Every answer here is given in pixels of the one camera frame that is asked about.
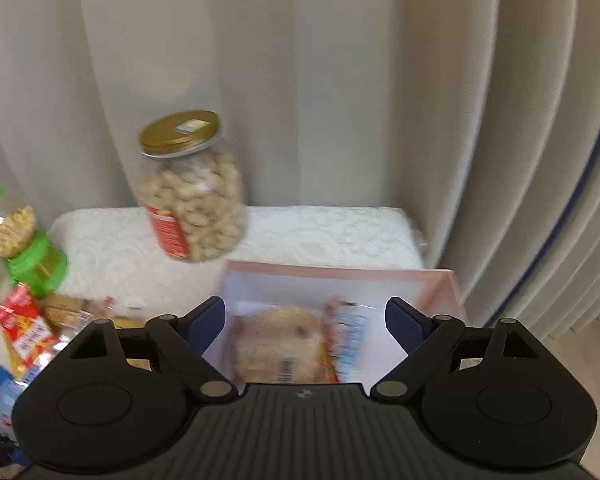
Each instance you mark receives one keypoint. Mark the green candy dispenser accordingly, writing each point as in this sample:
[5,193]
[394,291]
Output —
[35,265]

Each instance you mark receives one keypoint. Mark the yellow snack packet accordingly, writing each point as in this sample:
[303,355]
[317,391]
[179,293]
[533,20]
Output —
[127,322]

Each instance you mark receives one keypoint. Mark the pink cardboard box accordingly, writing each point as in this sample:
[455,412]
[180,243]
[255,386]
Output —
[300,285]

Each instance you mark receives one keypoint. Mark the blue monster face snack bag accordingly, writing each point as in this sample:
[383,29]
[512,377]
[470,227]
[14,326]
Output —
[0,392]

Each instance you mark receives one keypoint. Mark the white lace tablecloth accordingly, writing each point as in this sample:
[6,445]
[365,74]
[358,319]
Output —
[305,232]

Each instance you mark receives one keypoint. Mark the red snack packet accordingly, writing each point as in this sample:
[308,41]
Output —
[22,330]

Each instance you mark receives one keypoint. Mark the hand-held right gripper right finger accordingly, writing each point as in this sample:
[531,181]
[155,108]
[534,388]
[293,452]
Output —
[403,323]

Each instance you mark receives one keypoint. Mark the clear packet of cracker sticks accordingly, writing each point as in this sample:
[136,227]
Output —
[65,312]

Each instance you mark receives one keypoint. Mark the peanut jar with gold lid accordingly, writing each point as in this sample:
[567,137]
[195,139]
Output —
[195,200]

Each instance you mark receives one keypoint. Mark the round cracker packet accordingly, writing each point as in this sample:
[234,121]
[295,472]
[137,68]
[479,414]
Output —
[275,345]

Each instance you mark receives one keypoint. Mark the cream curtain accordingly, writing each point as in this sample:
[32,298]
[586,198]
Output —
[330,85]

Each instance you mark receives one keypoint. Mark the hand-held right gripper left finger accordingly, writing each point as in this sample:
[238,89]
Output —
[210,321]

